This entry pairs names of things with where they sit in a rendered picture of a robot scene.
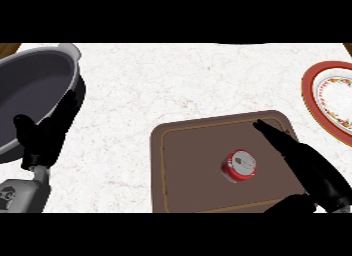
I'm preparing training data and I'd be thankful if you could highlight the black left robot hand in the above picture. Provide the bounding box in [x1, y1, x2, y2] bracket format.
[13, 89, 79, 171]

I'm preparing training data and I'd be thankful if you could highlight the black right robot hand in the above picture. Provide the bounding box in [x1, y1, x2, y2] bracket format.
[252, 118, 352, 214]

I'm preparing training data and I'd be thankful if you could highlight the red can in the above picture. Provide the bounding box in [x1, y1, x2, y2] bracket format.
[221, 149, 259, 183]

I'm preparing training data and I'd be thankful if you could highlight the brown tray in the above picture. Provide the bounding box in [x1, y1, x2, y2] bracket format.
[150, 109, 314, 214]

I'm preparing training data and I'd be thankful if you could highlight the red rimmed floral plate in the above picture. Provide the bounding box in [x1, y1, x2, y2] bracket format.
[301, 60, 352, 152]

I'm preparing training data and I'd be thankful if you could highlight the large dark grey pot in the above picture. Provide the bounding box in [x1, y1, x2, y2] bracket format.
[0, 43, 88, 164]

